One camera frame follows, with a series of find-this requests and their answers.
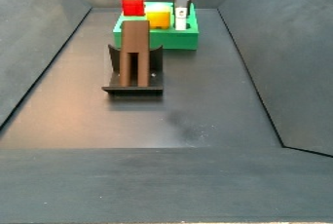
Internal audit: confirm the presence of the brown square-circle forked block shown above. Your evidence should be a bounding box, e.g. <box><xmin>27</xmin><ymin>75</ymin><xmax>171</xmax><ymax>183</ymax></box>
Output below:
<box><xmin>119</xmin><ymin>20</ymin><xmax>150</xmax><ymax>87</ymax></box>

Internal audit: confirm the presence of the red square block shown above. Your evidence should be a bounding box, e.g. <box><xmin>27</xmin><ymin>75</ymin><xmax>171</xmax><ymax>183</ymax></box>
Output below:
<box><xmin>121</xmin><ymin>0</ymin><xmax>145</xmax><ymax>17</ymax></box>

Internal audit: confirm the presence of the black curved fixture stand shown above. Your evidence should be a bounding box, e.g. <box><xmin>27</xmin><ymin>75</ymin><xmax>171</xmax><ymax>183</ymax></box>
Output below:
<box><xmin>102</xmin><ymin>45</ymin><xmax>165</xmax><ymax>95</ymax></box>

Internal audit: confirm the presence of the yellow pentagon block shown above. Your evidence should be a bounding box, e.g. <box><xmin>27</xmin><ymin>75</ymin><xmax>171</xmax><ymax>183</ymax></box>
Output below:
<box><xmin>146</xmin><ymin>4</ymin><xmax>170</xmax><ymax>29</ymax></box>

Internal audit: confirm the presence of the green shape sorter base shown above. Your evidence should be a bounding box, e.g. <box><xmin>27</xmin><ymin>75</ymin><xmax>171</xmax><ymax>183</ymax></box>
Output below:
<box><xmin>114</xmin><ymin>5</ymin><xmax>199</xmax><ymax>50</ymax></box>

